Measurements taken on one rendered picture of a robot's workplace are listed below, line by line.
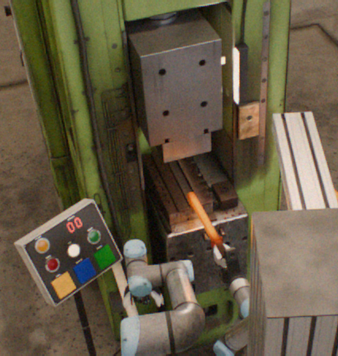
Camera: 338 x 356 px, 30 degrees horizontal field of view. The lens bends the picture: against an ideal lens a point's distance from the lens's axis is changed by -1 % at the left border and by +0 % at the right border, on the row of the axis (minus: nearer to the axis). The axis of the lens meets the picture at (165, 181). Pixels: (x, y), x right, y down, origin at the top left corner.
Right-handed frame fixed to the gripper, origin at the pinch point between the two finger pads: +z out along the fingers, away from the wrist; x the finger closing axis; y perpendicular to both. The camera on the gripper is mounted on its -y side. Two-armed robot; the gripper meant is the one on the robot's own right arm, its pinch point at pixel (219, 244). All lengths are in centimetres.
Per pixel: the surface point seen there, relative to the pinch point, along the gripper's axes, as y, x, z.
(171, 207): 3.5, -10.0, 31.2
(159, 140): -37.2, -12.5, 26.1
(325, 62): 99, 186, 250
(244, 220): 14.0, 19.7, 21.7
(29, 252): -16, -71, 9
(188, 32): -75, 5, 34
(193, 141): -32.0, 1.0, 26.3
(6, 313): 98, -101, 84
